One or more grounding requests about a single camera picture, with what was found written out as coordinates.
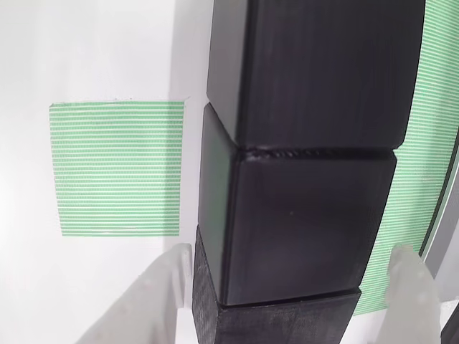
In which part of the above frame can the silver metal bar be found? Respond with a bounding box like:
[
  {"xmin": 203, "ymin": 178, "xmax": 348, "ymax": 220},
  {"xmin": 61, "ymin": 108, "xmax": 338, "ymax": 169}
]
[{"xmin": 417, "ymin": 138, "xmax": 459, "ymax": 304}]

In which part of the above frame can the long green striped tape strip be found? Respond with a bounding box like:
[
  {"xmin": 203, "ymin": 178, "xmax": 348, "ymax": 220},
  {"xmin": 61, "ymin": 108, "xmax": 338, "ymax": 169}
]
[{"xmin": 353, "ymin": 0, "xmax": 459, "ymax": 318}]

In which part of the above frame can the green striped square tape patch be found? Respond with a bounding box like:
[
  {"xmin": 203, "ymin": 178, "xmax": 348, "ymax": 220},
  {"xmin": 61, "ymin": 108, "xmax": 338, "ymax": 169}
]
[{"xmin": 48, "ymin": 100, "xmax": 186, "ymax": 238}]

